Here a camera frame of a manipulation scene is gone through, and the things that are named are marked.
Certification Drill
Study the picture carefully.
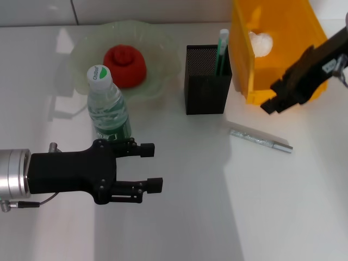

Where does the silver glitter pen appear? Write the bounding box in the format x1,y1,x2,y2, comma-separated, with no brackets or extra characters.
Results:
229,129,294,154

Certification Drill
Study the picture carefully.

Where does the red knitted orange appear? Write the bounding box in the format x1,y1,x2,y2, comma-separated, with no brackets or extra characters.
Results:
103,45,147,88

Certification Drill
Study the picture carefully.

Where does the white paper ball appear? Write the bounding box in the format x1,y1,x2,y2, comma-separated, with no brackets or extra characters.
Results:
248,31,274,58

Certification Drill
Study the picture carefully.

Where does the green utility knife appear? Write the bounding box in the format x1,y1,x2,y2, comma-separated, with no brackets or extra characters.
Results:
213,29,229,78

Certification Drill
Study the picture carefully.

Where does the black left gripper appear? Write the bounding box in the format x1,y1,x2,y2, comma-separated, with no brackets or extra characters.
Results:
29,137,156,205

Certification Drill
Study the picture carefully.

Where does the black mesh pen holder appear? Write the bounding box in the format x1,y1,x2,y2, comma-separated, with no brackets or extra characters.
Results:
184,44,233,115

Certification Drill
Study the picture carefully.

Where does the green glass fruit plate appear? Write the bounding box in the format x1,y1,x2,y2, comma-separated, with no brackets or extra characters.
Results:
66,20,182,103

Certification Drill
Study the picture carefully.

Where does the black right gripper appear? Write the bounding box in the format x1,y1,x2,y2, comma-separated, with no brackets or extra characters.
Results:
260,26,348,115

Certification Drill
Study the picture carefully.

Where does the clear green-label water bottle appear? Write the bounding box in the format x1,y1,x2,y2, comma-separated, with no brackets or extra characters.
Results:
86,64,133,141

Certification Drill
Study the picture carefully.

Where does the yellow plastic bin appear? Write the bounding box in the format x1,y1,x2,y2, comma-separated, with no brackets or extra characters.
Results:
227,0,330,105

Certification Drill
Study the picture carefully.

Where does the left gripper connector cable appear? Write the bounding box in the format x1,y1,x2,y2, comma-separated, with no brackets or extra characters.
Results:
0,142,62,213

